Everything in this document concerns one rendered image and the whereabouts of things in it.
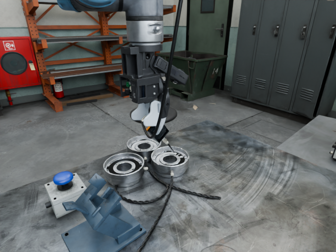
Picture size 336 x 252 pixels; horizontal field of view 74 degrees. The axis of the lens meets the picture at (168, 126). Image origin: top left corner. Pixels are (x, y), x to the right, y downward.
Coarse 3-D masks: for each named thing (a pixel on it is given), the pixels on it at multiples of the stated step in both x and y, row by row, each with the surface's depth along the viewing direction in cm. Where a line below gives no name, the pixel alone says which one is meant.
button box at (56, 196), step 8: (48, 184) 50; (72, 184) 50; (80, 184) 50; (48, 192) 48; (56, 192) 48; (64, 192) 48; (72, 192) 48; (80, 192) 48; (56, 200) 45; (64, 200) 47; (72, 200) 48; (56, 208) 46; (64, 208) 47; (56, 216) 47
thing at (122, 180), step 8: (128, 152) 63; (112, 160) 61; (104, 168) 56; (120, 168) 61; (128, 168) 61; (112, 176) 54; (120, 176) 54; (128, 176) 54; (136, 176) 56; (112, 184) 56; (120, 184) 55; (128, 184) 56
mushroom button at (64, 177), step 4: (60, 172) 49; (64, 172) 49; (68, 172) 49; (56, 176) 48; (60, 176) 48; (64, 176) 48; (68, 176) 48; (72, 176) 49; (56, 180) 47; (60, 180) 47; (64, 180) 47; (68, 180) 47; (56, 184) 47; (60, 184) 47; (64, 184) 49
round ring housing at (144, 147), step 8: (136, 136) 72; (144, 136) 73; (128, 144) 69; (136, 144) 69; (144, 144) 71; (152, 144) 69; (160, 144) 67; (136, 152) 64; (144, 152) 64; (144, 160) 66
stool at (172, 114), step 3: (135, 108) 160; (171, 108) 160; (132, 111) 155; (168, 111) 155; (171, 111) 155; (174, 111) 155; (168, 114) 150; (171, 114) 150; (174, 114) 151; (168, 117) 145; (171, 117) 146; (174, 117) 149; (135, 120) 145; (138, 120) 143; (165, 120) 143; (168, 120) 145; (171, 120) 148
